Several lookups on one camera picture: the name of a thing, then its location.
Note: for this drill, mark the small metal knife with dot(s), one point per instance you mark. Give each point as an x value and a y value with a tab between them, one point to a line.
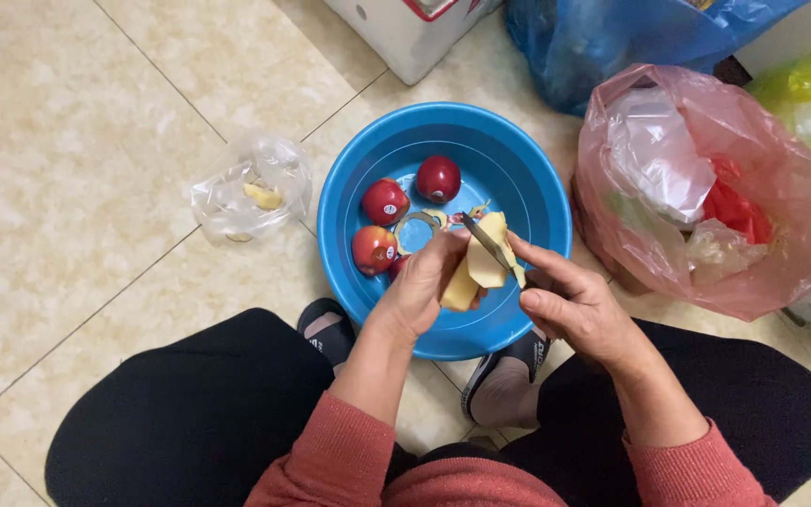
486	241

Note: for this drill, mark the curled apple peel strip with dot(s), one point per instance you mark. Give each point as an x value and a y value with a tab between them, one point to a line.
405	220

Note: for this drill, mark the red apple with round sticker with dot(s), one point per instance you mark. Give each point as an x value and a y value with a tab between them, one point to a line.
384	201

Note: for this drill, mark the peeled yellow apple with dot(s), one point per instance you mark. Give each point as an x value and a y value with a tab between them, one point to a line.
479	264

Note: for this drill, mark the black slipper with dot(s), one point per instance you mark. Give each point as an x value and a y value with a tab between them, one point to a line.
331	338
529	355

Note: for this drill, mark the blue plastic bag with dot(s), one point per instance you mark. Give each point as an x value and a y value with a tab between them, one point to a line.
588	49

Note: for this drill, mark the person's left hand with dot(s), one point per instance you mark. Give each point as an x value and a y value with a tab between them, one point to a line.
412	289

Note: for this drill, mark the dark red apple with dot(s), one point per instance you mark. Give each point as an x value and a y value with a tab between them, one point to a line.
438	179

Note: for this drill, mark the pink plastic bag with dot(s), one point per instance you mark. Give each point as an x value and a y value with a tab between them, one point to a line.
807	239

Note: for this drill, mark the red yellow apple with sticker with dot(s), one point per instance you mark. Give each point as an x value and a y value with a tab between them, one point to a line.
373	249

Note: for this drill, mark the yellow apple piece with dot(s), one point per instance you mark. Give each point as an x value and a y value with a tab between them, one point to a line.
263	196

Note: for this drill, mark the blue plastic basin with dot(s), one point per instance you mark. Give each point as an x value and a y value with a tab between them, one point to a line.
511	169

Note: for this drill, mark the white plastic bag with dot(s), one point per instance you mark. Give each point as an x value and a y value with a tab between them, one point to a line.
655	155

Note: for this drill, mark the red plastic bag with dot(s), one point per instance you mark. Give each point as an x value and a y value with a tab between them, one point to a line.
733	208

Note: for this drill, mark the clear plastic bag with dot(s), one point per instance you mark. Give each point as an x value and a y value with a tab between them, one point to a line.
236	204

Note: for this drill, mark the person's black trousers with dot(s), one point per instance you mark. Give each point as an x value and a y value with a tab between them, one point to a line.
194	415

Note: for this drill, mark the person's right hand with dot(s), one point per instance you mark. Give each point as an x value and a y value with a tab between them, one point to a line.
578	310

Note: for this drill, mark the white box with red trim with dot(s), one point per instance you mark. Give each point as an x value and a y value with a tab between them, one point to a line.
398	35

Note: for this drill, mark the person's red sweater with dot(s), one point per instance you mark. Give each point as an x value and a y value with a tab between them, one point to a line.
349	465

